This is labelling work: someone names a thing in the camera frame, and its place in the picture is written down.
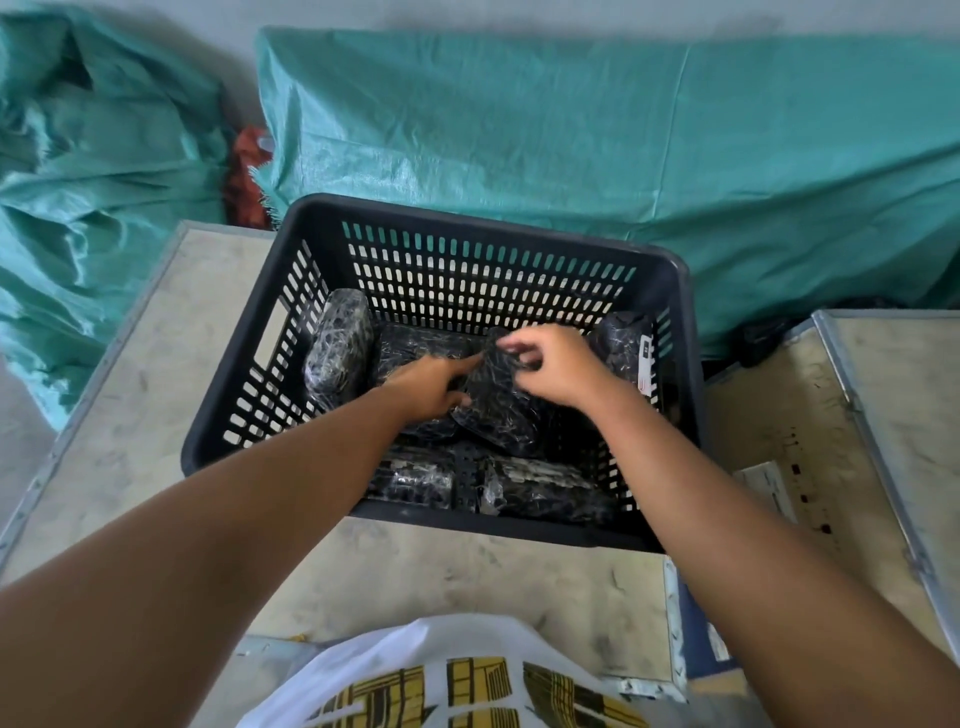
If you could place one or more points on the person's left forearm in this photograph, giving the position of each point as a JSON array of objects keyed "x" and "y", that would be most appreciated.
[{"x": 225, "y": 555}]

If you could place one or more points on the person's right hand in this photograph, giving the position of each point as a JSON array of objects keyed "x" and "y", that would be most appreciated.
[{"x": 566, "y": 367}]

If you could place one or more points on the black perforated plastic crate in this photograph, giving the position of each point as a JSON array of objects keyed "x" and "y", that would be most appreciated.
[{"x": 450, "y": 232}]

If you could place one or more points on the black film-wrapped bundle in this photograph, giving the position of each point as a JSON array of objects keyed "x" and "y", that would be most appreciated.
[{"x": 502, "y": 416}]

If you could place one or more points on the red mesh bag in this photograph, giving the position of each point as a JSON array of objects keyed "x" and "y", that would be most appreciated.
[{"x": 246, "y": 180}]

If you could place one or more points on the person's left thumb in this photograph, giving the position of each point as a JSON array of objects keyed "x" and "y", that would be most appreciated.
[{"x": 459, "y": 401}]

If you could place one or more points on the person's right thumb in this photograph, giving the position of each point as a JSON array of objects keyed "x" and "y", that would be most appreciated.
[{"x": 529, "y": 364}]

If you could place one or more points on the plywood crate with metal edging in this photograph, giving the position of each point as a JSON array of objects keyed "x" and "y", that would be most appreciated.
[
  {"x": 150, "y": 390},
  {"x": 885, "y": 420}
]

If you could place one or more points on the white shirt with yellow print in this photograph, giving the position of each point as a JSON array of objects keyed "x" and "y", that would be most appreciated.
[{"x": 450, "y": 675}]

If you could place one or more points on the blue board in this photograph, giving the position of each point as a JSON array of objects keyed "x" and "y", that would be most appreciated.
[{"x": 701, "y": 637}]

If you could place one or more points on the large green woven sack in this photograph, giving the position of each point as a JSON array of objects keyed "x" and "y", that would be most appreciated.
[{"x": 675, "y": 150}]

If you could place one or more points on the pile of black wrapped packets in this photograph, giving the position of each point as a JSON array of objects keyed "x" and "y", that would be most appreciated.
[{"x": 337, "y": 352}]

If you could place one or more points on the white paper label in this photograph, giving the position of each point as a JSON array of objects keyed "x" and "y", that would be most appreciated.
[{"x": 765, "y": 487}]

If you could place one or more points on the person's left hand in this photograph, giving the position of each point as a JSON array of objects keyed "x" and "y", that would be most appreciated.
[{"x": 424, "y": 390}]

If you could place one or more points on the person's right forearm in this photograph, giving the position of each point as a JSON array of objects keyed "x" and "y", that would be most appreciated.
[{"x": 750, "y": 570}]

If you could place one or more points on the crumpled green woven sack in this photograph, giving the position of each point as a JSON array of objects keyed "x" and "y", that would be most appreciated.
[{"x": 90, "y": 187}]

